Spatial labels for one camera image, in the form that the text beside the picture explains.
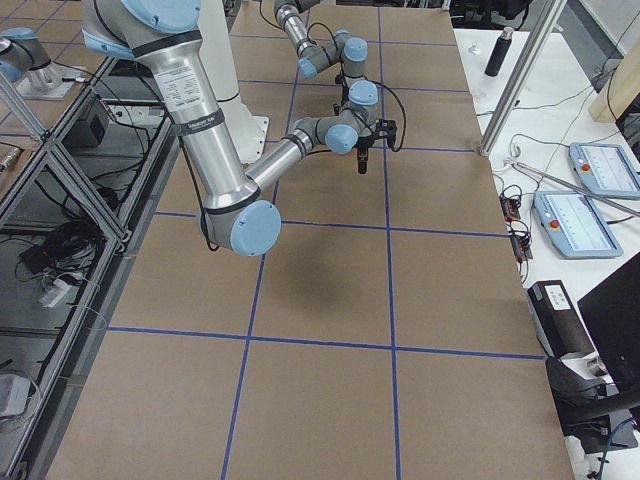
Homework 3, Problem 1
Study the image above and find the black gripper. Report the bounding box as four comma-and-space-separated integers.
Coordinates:
355, 134, 376, 174
333, 74, 349, 113

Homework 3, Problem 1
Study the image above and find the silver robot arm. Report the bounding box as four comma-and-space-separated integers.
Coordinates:
273, 0, 368, 105
82, 1, 380, 256

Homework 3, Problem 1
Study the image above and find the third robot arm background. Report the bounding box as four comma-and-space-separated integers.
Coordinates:
1, 27, 75, 101

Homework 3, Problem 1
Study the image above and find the black water bottle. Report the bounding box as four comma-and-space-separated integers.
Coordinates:
484, 27, 514, 77

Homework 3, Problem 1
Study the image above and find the metal rod green tip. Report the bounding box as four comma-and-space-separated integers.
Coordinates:
504, 158, 640, 217

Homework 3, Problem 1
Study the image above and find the near blue teach pendant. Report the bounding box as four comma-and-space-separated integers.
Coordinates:
533, 191, 624, 260

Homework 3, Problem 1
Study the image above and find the blue teach pendant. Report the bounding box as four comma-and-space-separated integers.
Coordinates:
569, 142, 639, 199
533, 191, 624, 260

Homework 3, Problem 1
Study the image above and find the far blue teach pendant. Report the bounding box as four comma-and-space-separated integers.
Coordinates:
569, 142, 639, 199

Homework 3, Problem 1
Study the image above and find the black box white label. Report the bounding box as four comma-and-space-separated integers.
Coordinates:
527, 280, 595, 359

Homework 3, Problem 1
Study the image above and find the black monitor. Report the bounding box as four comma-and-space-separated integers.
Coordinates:
578, 254, 639, 390

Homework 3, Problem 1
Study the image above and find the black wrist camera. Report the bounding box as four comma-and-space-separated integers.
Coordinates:
376, 119, 397, 152

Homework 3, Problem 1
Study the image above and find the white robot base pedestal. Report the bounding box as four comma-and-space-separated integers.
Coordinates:
197, 0, 269, 167

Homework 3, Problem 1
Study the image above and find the aluminium frame post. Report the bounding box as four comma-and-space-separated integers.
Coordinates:
478, 0, 567, 158

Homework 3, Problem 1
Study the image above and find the aluminium frame rack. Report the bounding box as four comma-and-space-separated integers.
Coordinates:
1, 59, 175, 479

